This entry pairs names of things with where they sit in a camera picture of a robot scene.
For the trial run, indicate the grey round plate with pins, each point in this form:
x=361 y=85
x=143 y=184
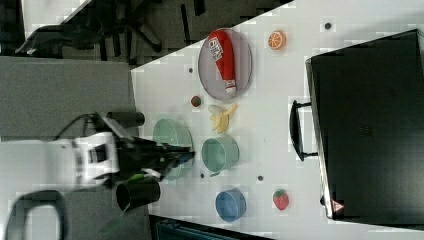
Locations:
x=209 y=75

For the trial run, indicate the yellow banana toy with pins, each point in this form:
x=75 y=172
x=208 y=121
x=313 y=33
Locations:
x=221 y=117

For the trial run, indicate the black camera mount cylinder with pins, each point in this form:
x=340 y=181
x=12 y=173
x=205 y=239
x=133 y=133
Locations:
x=128 y=119

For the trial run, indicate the green bowl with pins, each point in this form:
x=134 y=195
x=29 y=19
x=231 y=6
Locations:
x=174 y=133

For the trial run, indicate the black cylinder cup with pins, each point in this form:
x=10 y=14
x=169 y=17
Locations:
x=137 y=193

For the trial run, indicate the orange slice toy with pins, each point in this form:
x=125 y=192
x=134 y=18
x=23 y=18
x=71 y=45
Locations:
x=277 y=40

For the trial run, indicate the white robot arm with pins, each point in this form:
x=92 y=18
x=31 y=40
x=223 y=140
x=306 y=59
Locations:
x=68 y=164

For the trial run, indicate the red ketchup bottle toy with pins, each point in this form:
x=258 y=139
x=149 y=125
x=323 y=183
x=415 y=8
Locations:
x=221 y=49

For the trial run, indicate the black office chair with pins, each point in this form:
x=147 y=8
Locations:
x=104 y=19

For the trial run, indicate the large red strawberry toy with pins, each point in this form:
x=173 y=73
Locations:
x=281 y=199

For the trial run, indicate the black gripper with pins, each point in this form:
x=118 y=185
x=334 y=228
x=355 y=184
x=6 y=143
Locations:
x=138 y=154

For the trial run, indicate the small red strawberry toy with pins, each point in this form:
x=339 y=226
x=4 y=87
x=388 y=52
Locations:
x=196 y=101

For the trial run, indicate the blue bowl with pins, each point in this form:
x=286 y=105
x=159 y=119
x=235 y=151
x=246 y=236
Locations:
x=230 y=205

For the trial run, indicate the green cup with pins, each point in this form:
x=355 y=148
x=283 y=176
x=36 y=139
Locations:
x=220 y=154

